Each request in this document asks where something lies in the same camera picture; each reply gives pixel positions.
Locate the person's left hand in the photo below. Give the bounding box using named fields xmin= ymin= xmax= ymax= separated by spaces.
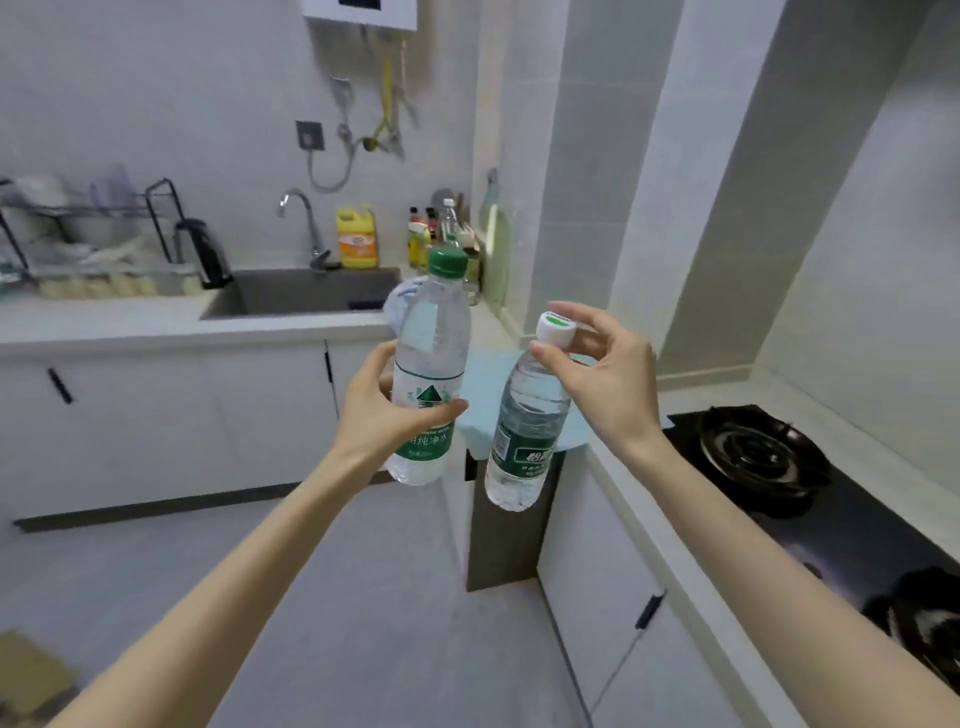
xmin=329 ymin=341 xmax=470 ymax=493

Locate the person's right hand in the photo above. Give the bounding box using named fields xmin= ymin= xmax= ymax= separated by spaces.
xmin=528 ymin=301 xmax=665 ymax=466

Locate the clear white-capped water bottle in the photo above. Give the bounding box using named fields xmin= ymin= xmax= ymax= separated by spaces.
xmin=483 ymin=311 xmax=579 ymax=513

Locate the clear green-capped water bottle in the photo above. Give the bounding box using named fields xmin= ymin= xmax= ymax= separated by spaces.
xmin=382 ymin=247 xmax=474 ymax=487

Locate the person's right forearm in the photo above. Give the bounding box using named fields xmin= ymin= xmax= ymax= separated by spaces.
xmin=626 ymin=431 xmax=960 ymax=728

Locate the person's left forearm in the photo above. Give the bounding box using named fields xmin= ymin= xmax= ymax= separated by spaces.
xmin=48 ymin=449 xmax=376 ymax=728

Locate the cluster of condiment bottles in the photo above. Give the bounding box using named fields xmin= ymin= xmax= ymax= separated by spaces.
xmin=407 ymin=168 xmax=502 ymax=307

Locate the light blue mat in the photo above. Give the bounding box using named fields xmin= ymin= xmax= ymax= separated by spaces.
xmin=458 ymin=348 xmax=598 ymax=460

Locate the light blue cloth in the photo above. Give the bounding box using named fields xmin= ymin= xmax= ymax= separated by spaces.
xmin=382 ymin=277 xmax=421 ymax=333

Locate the dark grey sink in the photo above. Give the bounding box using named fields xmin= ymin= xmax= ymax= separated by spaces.
xmin=200 ymin=267 xmax=404 ymax=322

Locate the green cutting board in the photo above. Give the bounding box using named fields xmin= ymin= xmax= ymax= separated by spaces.
xmin=483 ymin=206 xmax=513 ymax=309

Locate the yellow detergent jug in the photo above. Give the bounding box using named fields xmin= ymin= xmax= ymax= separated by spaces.
xmin=335 ymin=204 xmax=381 ymax=270

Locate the chrome faucet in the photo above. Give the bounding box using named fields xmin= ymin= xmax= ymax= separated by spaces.
xmin=277 ymin=188 xmax=343 ymax=271

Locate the black glass gas stove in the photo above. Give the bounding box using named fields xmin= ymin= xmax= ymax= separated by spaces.
xmin=663 ymin=404 xmax=960 ymax=695

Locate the metal pipe valve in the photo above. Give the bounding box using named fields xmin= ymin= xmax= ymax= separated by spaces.
xmin=328 ymin=74 xmax=410 ymax=160

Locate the row of clear grain jars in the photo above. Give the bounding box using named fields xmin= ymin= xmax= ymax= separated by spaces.
xmin=37 ymin=271 xmax=204 ymax=301

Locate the grey plastic lid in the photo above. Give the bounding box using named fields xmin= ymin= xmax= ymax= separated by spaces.
xmin=88 ymin=164 xmax=142 ymax=220

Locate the cardboard box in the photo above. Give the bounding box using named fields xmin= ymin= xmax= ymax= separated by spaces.
xmin=0 ymin=629 xmax=78 ymax=728

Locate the grey cable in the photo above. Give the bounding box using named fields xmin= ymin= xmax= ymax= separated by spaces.
xmin=305 ymin=146 xmax=358 ymax=194

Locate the black wire dish rack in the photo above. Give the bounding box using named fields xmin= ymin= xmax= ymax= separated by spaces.
xmin=0 ymin=177 xmax=187 ymax=290

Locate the yellow gas hose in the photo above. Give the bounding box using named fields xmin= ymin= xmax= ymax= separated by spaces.
xmin=363 ymin=52 xmax=395 ymax=151

